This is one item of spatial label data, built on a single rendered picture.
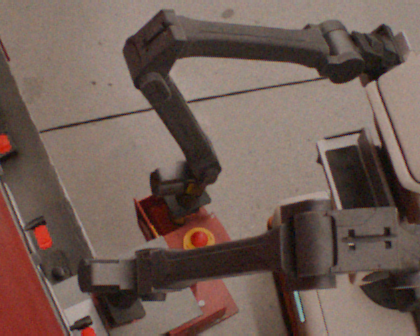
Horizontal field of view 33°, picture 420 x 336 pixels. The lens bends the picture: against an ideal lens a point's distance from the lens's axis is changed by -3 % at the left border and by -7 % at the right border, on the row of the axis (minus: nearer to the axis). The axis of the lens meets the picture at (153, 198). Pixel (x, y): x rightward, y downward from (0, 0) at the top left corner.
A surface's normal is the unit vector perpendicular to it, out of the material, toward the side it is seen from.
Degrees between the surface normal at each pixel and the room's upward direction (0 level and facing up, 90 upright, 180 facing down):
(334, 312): 0
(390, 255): 13
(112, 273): 26
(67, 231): 0
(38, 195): 0
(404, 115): 42
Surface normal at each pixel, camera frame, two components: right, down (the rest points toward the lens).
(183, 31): 0.35, -0.54
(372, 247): -0.08, -0.17
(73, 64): -0.04, -0.38
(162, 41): -0.70, -0.16
